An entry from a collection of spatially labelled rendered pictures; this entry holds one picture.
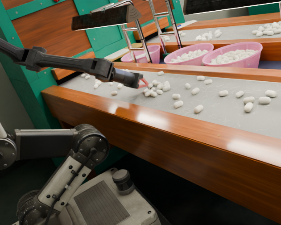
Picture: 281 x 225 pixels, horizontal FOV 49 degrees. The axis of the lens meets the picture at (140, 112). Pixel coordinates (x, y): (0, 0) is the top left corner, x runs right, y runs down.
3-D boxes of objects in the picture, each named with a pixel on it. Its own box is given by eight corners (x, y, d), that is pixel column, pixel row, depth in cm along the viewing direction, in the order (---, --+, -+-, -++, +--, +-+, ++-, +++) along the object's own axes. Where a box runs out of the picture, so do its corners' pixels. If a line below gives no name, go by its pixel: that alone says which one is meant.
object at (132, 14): (128, 23, 135) (123, 6, 132) (72, 31, 185) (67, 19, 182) (142, 17, 139) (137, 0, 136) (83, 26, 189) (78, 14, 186)
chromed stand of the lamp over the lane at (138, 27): (133, 90, 167) (103, 8, 150) (114, 87, 183) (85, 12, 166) (159, 75, 176) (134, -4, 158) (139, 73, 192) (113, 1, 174)
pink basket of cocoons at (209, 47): (207, 77, 150) (202, 59, 146) (160, 82, 166) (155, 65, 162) (224, 56, 169) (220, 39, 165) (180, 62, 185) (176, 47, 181)
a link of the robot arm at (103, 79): (97, 77, 125) (103, 57, 126) (84, 78, 134) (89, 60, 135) (120, 87, 132) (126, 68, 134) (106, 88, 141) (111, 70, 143)
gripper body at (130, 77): (129, 72, 143) (116, 68, 138) (142, 74, 135) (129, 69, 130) (126, 86, 143) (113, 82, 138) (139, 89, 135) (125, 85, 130)
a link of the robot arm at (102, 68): (22, 66, 142) (29, 44, 143) (30, 71, 147) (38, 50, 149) (101, 79, 124) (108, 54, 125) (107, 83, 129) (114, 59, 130)
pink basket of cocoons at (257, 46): (241, 87, 128) (237, 65, 124) (195, 82, 150) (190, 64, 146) (277, 60, 140) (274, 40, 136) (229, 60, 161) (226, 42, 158)
